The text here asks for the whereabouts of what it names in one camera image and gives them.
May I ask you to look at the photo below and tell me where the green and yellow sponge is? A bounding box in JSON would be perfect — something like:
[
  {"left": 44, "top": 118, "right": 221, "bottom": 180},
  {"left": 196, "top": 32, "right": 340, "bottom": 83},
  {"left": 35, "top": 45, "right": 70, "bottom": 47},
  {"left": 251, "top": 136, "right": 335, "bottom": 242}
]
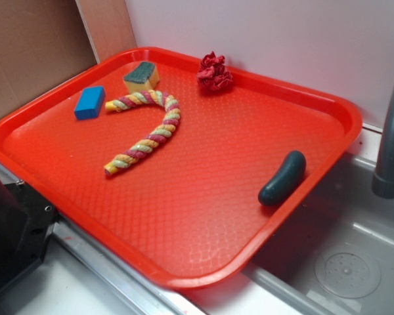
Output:
[{"left": 123, "top": 62, "right": 160, "bottom": 94}]

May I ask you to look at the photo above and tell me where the blue rectangular block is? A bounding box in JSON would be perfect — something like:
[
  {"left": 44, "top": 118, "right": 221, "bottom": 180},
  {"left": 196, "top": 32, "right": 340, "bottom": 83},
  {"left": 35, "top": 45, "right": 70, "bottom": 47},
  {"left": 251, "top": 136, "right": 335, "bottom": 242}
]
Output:
[{"left": 74, "top": 86, "right": 105, "bottom": 120}]

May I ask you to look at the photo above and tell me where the red plastic tray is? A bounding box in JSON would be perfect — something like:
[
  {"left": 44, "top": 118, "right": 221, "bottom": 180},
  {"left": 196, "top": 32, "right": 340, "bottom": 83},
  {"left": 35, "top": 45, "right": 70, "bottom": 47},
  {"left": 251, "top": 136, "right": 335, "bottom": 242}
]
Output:
[{"left": 0, "top": 48, "right": 362, "bottom": 289}]

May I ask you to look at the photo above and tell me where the grey toy sink basin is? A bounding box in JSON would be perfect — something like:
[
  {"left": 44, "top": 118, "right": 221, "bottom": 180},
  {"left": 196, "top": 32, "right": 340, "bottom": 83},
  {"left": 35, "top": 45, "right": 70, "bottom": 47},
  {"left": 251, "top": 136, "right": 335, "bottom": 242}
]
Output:
[{"left": 187, "top": 154, "right": 394, "bottom": 314}]

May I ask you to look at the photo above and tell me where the crumpled red cloth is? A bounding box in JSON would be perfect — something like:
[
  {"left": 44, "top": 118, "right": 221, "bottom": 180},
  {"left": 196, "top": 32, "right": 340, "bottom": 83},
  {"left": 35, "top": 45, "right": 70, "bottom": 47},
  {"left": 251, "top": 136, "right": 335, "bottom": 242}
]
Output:
[{"left": 196, "top": 52, "right": 233, "bottom": 92}]

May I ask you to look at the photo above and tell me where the dark green toy cucumber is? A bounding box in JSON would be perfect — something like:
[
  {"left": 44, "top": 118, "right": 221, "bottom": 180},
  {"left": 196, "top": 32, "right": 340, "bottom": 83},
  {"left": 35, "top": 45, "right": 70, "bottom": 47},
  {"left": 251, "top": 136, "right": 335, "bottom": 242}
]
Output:
[{"left": 258, "top": 150, "right": 307, "bottom": 206}]

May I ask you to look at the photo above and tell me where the multicolour twisted rope toy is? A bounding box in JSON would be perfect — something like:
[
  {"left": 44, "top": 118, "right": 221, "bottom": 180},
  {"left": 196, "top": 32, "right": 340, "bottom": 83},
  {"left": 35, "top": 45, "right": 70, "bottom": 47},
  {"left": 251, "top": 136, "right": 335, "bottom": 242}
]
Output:
[{"left": 104, "top": 90, "right": 181, "bottom": 176}]

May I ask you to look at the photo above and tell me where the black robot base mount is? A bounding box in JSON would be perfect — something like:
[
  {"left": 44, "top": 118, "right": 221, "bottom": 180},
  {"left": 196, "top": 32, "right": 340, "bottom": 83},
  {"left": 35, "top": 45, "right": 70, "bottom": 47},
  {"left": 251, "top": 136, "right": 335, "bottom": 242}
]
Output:
[{"left": 0, "top": 181, "right": 56, "bottom": 294}]

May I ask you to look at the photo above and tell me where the brown cardboard panel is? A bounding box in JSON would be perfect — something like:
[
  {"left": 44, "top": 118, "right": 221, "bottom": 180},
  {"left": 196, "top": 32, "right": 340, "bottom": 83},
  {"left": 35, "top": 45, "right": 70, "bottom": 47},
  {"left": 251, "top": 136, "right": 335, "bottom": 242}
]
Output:
[{"left": 0, "top": 1, "right": 136, "bottom": 119}]

